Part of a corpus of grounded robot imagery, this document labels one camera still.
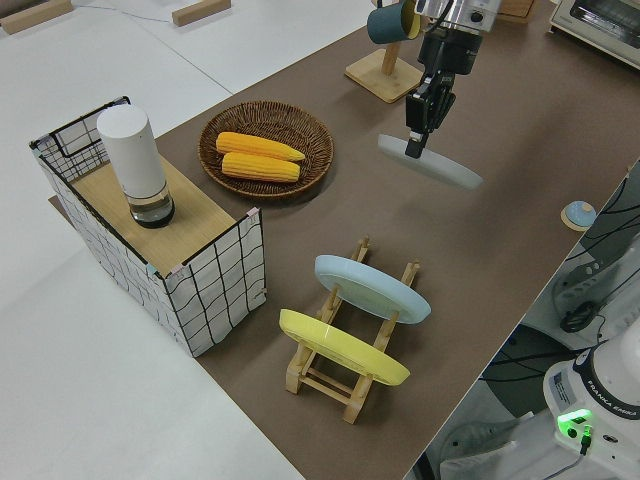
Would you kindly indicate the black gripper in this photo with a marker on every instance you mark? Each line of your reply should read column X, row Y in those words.
column 447, row 52

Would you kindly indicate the gray plate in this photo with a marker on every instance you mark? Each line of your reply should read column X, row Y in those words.
column 445, row 167

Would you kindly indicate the light blue plate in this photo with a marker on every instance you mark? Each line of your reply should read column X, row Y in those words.
column 370, row 290

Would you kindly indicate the yellow plate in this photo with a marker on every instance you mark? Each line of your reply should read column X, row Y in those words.
column 340, row 347

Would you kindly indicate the wooden plate rack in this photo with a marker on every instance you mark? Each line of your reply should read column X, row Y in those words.
column 320, row 385

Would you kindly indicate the brown table mat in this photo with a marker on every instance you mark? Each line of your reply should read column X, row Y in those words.
column 500, row 150

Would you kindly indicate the wooden mug tree stand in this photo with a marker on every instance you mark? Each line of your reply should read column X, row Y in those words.
column 370, row 75

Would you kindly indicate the teal mug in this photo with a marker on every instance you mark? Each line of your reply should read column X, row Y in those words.
column 387, row 22

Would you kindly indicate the wooden drawer cabinet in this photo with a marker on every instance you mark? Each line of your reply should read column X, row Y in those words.
column 517, row 9

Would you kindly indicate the woven wicker basket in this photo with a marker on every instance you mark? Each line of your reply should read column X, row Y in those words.
column 265, row 117

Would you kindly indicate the blue call bell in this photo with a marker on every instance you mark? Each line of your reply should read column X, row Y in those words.
column 577, row 214

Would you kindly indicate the yellow corn cob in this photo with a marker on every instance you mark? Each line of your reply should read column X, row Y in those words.
column 255, row 145
column 260, row 169

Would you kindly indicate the white toaster oven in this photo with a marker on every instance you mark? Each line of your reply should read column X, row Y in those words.
column 600, row 30

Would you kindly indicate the wooden shelf board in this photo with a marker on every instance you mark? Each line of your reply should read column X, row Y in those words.
column 200, row 225

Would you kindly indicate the wooden block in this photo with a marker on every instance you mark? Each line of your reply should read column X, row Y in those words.
column 200, row 12
column 35, row 15

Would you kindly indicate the white cylindrical bottle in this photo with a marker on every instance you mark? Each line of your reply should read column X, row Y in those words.
column 132, row 150

